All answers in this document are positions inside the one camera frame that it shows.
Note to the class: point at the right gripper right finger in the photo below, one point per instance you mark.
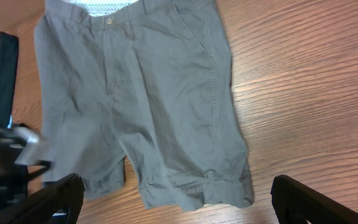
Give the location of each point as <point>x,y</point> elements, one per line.
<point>296,203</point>

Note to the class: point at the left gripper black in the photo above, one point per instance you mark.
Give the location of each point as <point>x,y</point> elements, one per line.
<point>14,178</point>

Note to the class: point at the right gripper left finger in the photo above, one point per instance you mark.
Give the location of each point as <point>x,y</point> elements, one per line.
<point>60,202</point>

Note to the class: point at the grey shorts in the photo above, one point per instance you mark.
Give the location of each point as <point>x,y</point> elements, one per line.
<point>149,83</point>

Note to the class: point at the black garment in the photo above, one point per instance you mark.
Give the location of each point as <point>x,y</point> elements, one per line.
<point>9,52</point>

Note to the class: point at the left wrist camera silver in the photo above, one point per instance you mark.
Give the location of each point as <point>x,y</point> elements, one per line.
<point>34,148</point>

